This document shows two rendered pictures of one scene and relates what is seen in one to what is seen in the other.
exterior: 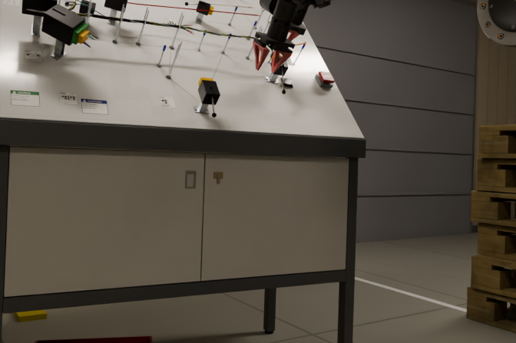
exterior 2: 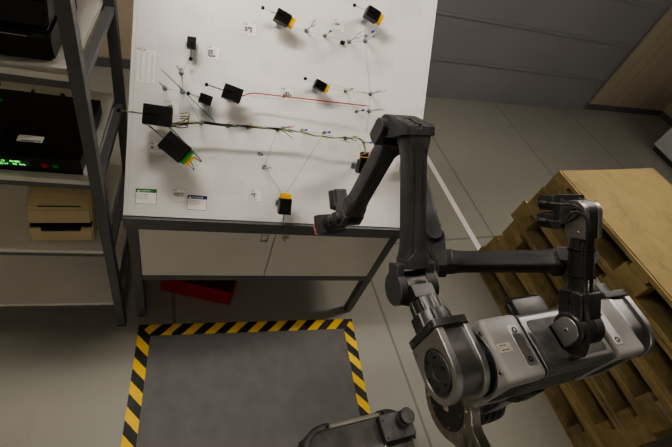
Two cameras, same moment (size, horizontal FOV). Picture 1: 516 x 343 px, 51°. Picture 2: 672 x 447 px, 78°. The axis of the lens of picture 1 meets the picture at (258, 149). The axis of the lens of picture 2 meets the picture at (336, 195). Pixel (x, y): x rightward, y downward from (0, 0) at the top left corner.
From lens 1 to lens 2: 151 cm
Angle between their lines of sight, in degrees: 45
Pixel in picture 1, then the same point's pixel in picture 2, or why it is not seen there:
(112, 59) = (221, 148)
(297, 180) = (346, 240)
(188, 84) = (279, 174)
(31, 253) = (156, 262)
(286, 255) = (325, 269)
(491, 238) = (515, 234)
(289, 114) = not seen: hidden behind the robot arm
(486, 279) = not seen: hidden behind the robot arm
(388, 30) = not seen: outside the picture
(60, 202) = (173, 244)
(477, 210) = (518, 214)
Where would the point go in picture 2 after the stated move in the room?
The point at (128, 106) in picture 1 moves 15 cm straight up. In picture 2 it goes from (223, 201) to (226, 174)
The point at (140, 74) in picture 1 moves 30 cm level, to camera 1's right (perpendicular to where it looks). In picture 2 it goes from (240, 164) to (310, 195)
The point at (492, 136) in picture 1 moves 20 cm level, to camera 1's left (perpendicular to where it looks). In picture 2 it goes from (560, 186) to (528, 172)
